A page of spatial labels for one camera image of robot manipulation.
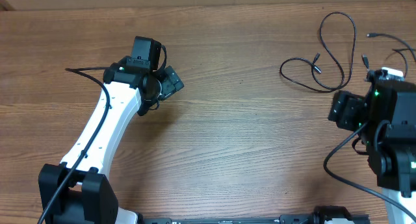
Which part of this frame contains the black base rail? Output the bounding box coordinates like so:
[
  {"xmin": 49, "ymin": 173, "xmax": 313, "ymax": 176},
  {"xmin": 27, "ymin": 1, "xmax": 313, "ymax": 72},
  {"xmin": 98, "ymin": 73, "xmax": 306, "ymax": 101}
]
[{"xmin": 141, "ymin": 214, "xmax": 314, "ymax": 224}]

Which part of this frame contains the black usb cable split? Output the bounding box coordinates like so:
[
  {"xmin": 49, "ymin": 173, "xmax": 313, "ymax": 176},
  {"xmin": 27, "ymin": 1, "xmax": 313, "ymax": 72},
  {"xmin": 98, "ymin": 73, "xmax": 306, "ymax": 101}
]
[{"xmin": 366, "ymin": 32, "xmax": 415, "ymax": 77}]

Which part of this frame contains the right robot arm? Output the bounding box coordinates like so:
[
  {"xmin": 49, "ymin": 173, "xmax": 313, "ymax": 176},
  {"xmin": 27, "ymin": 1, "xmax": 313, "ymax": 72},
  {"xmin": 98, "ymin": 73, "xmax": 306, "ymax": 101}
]
[{"xmin": 323, "ymin": 80, "xmax": 415, "ymax": 223}]

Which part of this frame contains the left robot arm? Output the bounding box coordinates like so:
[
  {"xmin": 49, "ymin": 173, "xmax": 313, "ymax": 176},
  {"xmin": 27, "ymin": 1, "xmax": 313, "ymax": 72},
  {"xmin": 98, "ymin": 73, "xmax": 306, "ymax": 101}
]
[{"xmin": 38, "ymin": 36, "xmax": 184, "ymax": 223}]

